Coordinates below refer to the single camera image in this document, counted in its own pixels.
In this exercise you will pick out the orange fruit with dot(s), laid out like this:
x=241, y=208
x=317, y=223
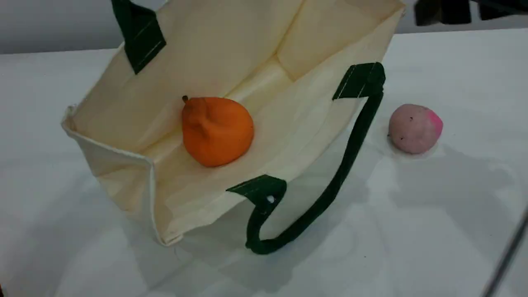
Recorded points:
x=218, y=132

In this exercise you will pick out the pink peach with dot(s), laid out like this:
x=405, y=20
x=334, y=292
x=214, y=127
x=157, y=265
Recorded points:
x=414, y=130

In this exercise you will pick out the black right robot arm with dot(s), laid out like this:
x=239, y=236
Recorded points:
x=501, y=7

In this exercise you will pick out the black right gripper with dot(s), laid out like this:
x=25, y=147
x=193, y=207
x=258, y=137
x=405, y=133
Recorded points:
x=443, y=11

